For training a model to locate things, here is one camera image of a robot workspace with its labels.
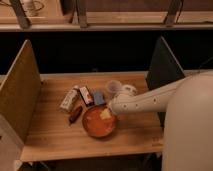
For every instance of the yellow sponge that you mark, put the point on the yellow sponge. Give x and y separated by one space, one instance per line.
105 114

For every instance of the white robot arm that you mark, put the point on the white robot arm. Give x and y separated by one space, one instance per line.
188 127

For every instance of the translucent plastic cup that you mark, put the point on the translucent plastic cup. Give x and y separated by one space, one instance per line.
112 87

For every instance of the white patterned cup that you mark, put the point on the white patterned cup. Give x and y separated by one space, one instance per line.
130 89

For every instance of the red white small box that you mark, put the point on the red white small box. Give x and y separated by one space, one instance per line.
86 96

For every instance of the orange round plate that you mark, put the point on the orange round plate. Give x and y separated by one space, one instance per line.
95 126

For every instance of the brown sausage toy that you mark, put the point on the brown sausage toy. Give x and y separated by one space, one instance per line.
75 114

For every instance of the white milk carton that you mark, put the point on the white milk carton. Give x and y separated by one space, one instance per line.
70 99

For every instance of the left wooden divider panel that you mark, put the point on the left wooden divider panel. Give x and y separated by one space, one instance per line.
19 91

